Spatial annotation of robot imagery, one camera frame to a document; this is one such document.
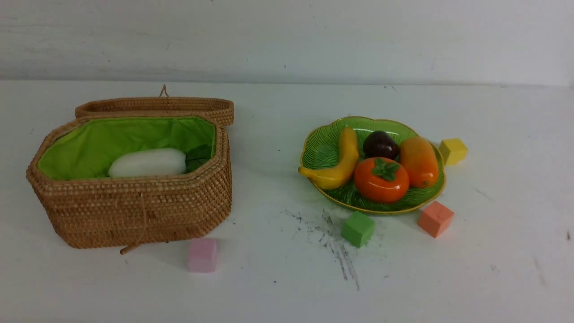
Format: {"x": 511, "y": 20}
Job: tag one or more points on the green foam cube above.
{"x": 358, "y": 229}

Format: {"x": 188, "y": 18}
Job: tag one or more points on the orange yellow toy mango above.
{"x": 418, "y": 158}

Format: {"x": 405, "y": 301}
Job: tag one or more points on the green glass leaf plate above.
{"x": 321, "y": 150}

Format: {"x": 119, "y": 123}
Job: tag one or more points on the pink foam cube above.
{"x": 202, "y": 255}

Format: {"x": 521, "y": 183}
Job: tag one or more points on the woven rattan basket lid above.
{"x": 219, "y": 110}

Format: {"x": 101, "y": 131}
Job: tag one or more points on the dark purple toy mangosteen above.
{"x": 380, "y": 144}

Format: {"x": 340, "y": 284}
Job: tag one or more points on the white toy radish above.
{"x": 160, "y": 162}

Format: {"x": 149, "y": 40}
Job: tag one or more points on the yellow foam cube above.
{"x": 453, "y": 151}

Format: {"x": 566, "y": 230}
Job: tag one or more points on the woven rattan basket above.
{"x": 90, "y": 209}

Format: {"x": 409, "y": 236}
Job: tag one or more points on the yellow toy banana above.
{"x": 334, "y": 177}

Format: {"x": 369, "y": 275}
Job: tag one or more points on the orange foam cube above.
{"x": 435, "y": 219}

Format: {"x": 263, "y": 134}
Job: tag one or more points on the orange toy persimmon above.
{"x": 381, "y": 180}

